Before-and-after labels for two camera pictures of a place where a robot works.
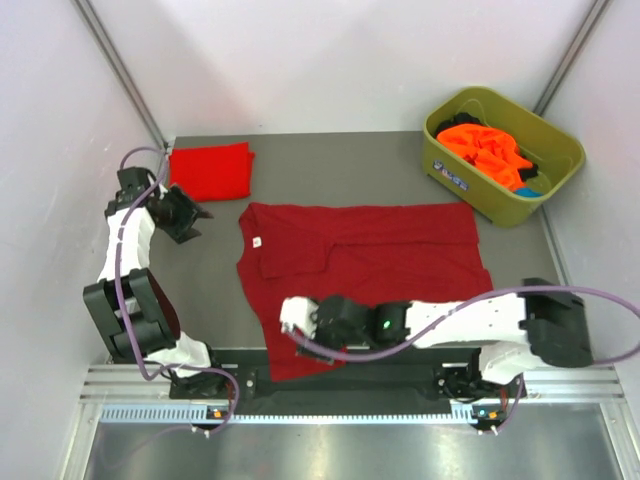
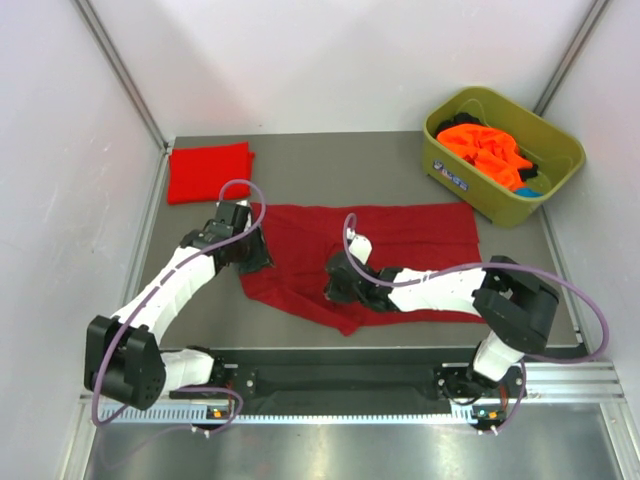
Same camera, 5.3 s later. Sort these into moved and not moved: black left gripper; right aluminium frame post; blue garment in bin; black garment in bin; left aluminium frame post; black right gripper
Moved: black right gripper; black left gripper
Not moved: right aluminium frame post; left aluminium frame post; blue garment in bin; black garment in bin
